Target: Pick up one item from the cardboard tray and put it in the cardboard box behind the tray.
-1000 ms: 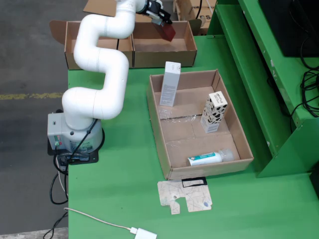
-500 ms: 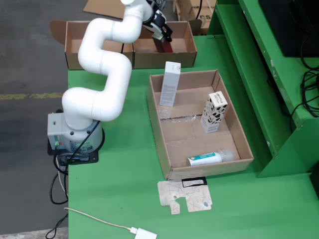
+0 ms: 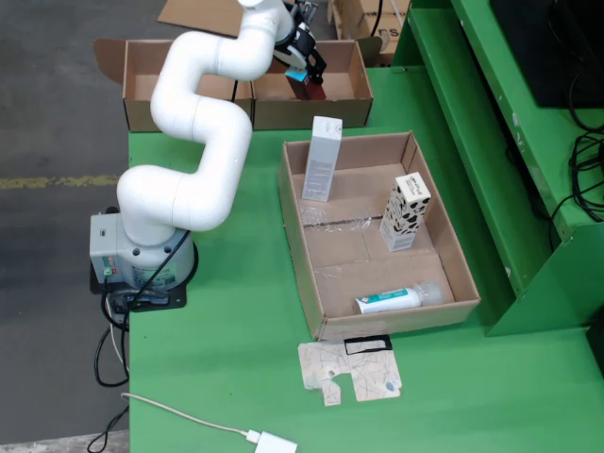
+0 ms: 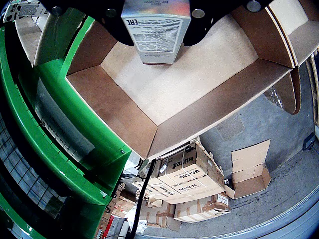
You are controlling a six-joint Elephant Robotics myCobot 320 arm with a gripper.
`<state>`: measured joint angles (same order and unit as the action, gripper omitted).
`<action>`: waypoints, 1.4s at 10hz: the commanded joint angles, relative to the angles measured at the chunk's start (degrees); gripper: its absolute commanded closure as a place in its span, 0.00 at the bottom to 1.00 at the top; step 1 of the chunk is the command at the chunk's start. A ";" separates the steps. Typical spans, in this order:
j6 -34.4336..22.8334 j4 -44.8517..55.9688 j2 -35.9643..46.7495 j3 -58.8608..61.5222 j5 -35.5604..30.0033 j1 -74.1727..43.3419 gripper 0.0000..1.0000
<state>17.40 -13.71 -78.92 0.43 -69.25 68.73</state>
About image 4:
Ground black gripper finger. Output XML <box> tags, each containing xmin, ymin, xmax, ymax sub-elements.
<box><xmin>41</xmin><ymin>0</ymin><xmax>136</xmax><ymax>47</ymax></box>
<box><xmin>183</xmin><ymin>0</ymin><xmax>271</xmax><ymax>47</ymax></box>

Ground dark red tall carton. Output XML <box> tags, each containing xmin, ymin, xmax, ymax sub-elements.
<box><xmin>121</xmin><ymin>0</ymin><xmax>192</xmax><ymax>65</ymax></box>

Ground shallow cardboard tray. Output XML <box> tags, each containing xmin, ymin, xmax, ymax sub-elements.
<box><xmin>14</xmin><ymin>14</ymin><xmax>53</xmax><ymax>67</ymax></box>

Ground brown cardboard box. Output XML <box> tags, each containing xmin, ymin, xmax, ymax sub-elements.
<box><xmin>65</xmin><ymin>4</ymin><xmax>302</xmax><ymax>160</ymax></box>
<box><xmin>265</xmin><ymin>0</ymin><xmax>319</xmax><ymax>68</ymax></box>

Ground small black floor box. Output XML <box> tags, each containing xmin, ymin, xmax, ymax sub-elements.
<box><xmin>302</xmin><ymin>133</ymin><xmax>317</xmax><ymax>150</ymax></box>

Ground flattened cardboard box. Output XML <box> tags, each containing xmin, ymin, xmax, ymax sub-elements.
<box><xmin>225</xmin><ymin>139</ymin><xmax>272</xmax><ymax>200</ymax></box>

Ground cardboard box white labels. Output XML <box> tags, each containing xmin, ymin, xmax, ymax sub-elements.
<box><xmin>132</xmin><ymin>174</ymin><xmax>185</xmax><ymax>205</ymax></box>

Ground taped cardboard box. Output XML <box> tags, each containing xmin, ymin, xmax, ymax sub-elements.
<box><xmin>173</xmin><ymin>193</ymin><xmax>231</xmax><ymax>223</ymax></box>

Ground cow print carton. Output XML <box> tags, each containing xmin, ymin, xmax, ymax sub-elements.
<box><xmin>1</xmin><ymin>0</ymin><xmax>49</xmax><ymax>23</ymax></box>

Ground green metal rack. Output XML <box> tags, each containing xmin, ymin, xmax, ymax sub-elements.
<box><xmin>0</xmin><ymin>24</ymin><xmax>133</xmax><ymax>239</ymax></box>

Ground red white printed carton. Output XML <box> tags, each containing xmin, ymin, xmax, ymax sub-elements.
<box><xmin>96</xmin><ymin>196</ymin><xmax>137</xmax><ymax>237</ymax></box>

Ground thick black cable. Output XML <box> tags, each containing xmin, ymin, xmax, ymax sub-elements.
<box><xmin>129</xmin><ymin>159</ymin><xmax>157</xmax><ymax>239</ymax></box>

